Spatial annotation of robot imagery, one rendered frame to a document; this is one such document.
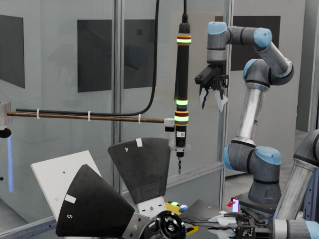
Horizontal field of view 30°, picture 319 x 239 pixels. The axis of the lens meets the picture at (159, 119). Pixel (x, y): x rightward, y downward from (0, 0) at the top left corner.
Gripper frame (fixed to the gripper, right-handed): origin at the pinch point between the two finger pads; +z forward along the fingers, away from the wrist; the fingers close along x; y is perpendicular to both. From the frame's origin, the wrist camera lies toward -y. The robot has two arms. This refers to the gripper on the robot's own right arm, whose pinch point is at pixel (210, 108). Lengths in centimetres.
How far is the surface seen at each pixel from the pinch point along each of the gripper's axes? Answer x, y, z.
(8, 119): 23, -83, -4
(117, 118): -9, -63, -6
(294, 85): 171, 394, 51
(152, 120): -18, -56, -6
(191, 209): -19.1, -35.5, 29.4
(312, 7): 251, 583, -29
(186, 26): -26, -51, -37
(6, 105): 22, -84, -9
